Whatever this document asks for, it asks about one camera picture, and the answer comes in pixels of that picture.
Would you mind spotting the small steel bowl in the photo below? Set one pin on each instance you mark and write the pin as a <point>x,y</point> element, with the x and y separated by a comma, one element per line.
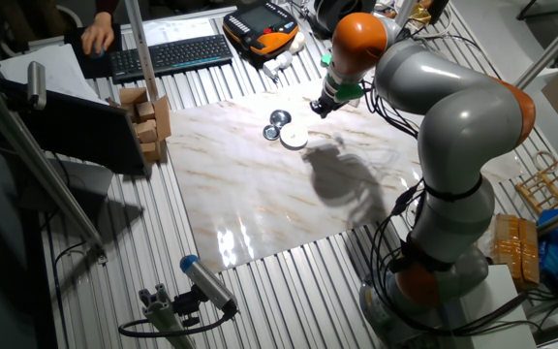
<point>271,132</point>

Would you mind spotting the white floral ceramic plate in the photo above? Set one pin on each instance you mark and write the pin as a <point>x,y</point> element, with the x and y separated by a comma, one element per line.
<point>293,136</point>

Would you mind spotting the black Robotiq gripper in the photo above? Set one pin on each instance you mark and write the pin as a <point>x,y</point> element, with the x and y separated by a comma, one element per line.
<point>333,100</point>

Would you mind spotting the gold box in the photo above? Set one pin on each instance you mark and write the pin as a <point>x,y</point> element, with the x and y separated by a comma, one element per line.
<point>419,17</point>

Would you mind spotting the white paper stack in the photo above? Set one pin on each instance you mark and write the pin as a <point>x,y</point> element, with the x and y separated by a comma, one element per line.
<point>46,68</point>

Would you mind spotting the large steel bowl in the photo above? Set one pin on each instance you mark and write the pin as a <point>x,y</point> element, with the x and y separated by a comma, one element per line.
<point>280,119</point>

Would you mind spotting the brown wrapped package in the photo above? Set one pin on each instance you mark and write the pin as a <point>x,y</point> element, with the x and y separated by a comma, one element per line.
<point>516,247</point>

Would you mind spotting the silver depth camera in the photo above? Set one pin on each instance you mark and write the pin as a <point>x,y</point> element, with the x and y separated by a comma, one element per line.
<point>37,85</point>

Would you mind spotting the wooden rack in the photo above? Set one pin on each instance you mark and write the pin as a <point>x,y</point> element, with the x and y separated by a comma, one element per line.
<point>548,186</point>

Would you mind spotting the orange black teach pendant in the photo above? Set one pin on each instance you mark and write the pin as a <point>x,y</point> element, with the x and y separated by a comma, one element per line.
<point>259,29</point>

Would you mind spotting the computer mouse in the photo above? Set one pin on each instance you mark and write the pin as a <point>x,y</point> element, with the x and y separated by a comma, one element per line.
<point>98,51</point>

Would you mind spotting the flat cardboard piece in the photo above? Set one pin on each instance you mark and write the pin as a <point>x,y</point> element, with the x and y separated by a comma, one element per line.
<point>163,116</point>

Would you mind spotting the dark red sleeved forearm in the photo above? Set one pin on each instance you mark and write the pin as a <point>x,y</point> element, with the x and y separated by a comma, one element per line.
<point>106,6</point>

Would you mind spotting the black monitor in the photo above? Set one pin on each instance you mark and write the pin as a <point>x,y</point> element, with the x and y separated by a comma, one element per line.
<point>80,131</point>

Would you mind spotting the white pedestal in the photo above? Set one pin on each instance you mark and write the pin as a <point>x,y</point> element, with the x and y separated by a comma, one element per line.
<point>492,310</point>

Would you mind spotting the silver camera with blue cap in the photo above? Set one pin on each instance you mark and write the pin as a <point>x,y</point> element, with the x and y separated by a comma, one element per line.
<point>208,283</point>

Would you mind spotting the black mouse pad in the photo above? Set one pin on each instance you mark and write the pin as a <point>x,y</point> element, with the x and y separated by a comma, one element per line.
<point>75,68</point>

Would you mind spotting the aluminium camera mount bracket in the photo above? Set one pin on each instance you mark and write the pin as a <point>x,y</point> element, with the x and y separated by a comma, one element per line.
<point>163,310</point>

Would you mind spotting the marble pattern table mat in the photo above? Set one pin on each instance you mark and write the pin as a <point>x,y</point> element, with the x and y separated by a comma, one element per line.
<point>259,194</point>

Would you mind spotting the person's hand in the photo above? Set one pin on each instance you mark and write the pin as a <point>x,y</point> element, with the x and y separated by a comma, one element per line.
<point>97,34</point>

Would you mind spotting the black computer keyboard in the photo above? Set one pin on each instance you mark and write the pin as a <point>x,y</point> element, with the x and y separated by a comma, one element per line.
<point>172,55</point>

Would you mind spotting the grey monitor base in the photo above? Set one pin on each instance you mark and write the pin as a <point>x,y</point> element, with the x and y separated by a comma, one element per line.
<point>80,184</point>

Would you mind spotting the black filament spool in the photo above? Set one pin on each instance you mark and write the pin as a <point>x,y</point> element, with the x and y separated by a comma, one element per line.
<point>325,14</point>

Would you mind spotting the small cardboard box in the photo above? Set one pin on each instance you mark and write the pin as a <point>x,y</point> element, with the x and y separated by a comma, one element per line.
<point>151,151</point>
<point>146,131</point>
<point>133,95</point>
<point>145,110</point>

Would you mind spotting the printed paper sheet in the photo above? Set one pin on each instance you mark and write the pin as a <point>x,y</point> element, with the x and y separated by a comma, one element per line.
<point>177,31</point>

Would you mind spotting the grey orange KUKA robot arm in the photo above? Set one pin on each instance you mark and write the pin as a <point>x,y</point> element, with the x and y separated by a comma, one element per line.
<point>463,121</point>

